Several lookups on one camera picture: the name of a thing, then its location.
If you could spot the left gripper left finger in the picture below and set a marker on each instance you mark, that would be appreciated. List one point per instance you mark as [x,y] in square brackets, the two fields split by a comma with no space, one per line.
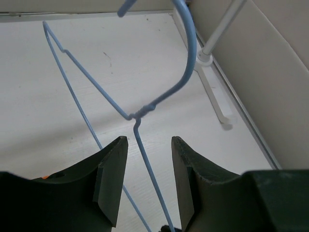
[87,194]

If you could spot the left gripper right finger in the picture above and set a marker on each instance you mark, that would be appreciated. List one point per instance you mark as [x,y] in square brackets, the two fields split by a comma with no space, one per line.
[188,166]

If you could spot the light blue wire hanger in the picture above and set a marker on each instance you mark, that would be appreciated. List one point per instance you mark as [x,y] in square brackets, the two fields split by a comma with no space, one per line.
[190,33]

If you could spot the white clothes rack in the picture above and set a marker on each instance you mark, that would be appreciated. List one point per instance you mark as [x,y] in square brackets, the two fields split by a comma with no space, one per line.
[221,95]

